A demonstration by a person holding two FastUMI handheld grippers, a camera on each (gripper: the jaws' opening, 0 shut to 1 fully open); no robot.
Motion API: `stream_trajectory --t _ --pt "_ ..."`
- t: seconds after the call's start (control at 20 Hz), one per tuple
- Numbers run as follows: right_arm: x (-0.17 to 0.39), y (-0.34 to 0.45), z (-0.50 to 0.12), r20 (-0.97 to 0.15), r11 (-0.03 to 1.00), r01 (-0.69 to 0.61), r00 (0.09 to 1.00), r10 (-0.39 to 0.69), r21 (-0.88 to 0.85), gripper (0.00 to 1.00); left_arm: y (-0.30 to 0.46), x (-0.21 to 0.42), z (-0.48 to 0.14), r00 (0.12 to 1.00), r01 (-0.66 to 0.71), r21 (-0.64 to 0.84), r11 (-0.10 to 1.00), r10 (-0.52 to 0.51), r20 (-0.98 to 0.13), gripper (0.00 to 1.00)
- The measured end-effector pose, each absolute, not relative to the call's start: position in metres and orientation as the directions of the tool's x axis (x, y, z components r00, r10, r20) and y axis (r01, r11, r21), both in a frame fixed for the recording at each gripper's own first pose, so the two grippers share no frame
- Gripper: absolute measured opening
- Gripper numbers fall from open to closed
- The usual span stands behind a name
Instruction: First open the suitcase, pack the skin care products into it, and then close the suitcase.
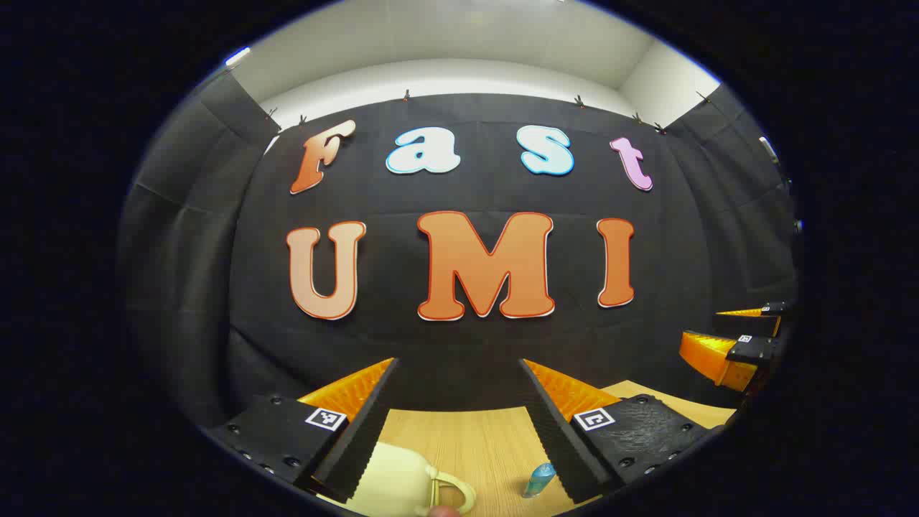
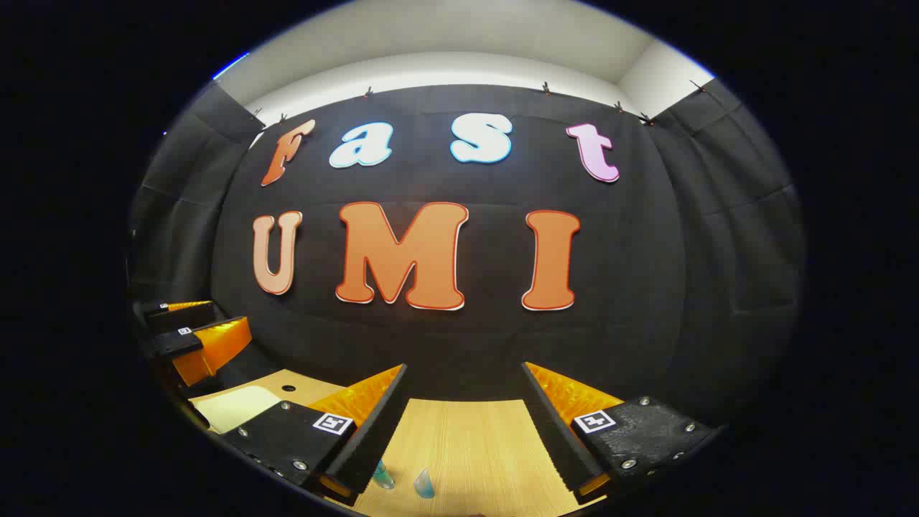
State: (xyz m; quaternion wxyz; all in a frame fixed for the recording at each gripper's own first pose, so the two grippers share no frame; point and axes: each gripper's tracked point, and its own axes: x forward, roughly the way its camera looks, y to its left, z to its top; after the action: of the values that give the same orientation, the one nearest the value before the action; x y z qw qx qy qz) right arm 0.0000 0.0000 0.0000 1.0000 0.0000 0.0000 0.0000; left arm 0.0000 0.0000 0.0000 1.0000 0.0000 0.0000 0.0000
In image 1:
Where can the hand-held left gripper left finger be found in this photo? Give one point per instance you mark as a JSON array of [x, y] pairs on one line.
[[366, 431]]

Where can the blue clear bottle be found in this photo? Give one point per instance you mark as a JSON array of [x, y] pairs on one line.
[[538, 480]]

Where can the ceiling light strip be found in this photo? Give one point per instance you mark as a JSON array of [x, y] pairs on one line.
[[238, 56]]

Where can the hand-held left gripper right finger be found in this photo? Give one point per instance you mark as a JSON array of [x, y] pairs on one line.
[[553, 431]]

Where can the black backdrop cloth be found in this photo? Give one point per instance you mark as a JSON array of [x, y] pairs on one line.
[[459, 345]]

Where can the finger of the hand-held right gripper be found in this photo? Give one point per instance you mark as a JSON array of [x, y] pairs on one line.
[[752, 350], [750, 327]]

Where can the pale yellow suitcase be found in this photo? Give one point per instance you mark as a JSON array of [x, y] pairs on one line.
[[395, 477]]

